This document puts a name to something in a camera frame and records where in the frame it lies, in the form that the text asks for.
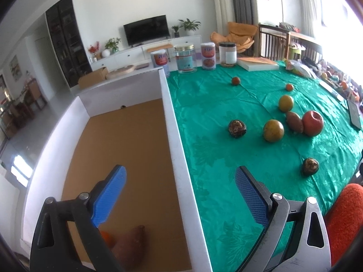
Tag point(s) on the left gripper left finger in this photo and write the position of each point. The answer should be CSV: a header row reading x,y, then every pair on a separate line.
x,y
104,195

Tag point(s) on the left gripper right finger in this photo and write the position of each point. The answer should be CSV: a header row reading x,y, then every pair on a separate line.
x,y
255,196

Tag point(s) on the large orange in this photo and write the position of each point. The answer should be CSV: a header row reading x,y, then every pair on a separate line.
x,y
108,238

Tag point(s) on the purple sweet potato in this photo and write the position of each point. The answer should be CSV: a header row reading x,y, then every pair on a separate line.
x,y
294,121

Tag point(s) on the red apple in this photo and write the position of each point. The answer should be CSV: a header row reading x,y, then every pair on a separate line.
x,y
313,123

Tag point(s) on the small tangerine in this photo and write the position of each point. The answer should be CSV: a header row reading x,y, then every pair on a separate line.
x,y
289,87

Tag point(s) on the sweet potato in box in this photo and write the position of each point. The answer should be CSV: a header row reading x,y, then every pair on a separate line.
x,y
129,249

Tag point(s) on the green-yellow round fruit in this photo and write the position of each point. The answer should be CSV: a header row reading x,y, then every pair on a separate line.
x,y
273,131

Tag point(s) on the dark brown passion fruit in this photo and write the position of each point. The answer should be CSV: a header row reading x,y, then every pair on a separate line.
x,y
237,128

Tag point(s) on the white cardboard box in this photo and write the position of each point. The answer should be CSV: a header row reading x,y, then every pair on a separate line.
x,y
129,121

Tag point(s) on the green tablecloth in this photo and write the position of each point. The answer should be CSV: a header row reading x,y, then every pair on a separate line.
x,y
206,101

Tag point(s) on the red cushion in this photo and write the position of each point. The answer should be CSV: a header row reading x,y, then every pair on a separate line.
x,y
344,220

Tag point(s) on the brown cardboard box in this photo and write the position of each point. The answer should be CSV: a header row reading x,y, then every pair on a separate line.
x,y
93,78

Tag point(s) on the small brown-red fruit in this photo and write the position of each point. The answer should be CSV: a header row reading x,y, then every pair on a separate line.
x,y
235,81

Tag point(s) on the black tablet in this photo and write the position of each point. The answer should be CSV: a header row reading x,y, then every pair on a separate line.
x,y
354,115

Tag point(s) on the white flat book box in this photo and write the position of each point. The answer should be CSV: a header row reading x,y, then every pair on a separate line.
x,y
257,64

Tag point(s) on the white plastic bag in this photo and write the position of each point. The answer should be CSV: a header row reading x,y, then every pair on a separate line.
x,y
299,68

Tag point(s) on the white tv cabinet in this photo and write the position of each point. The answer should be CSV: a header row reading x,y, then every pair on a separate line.
x,y
141,54

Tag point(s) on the red-label white can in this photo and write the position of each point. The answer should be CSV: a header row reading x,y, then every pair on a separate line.
x,y
160,60

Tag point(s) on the black-lid white jar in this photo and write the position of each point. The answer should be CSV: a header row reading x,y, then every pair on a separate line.
x,y
228,54

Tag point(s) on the wooden railing crib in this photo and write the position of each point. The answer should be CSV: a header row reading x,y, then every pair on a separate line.
x,y
276,43

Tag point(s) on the red-label can with food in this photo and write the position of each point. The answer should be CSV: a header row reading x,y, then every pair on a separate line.
x,y
208,56

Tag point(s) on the wooden stool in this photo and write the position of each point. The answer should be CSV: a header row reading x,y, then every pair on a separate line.
x,y
160,49

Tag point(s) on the black bookshelf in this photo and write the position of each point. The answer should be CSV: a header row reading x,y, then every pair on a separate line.
x,y
66,41

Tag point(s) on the teal-label glass jar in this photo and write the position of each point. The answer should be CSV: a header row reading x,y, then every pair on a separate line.
x,y
185,56

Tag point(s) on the orange lounge chair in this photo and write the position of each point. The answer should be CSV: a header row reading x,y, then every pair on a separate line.
x,y
239,33

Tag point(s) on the black television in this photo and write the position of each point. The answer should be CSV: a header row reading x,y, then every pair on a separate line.
x,y
147,29

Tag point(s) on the potted green plant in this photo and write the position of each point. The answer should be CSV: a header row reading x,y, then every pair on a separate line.
x,y
190,26

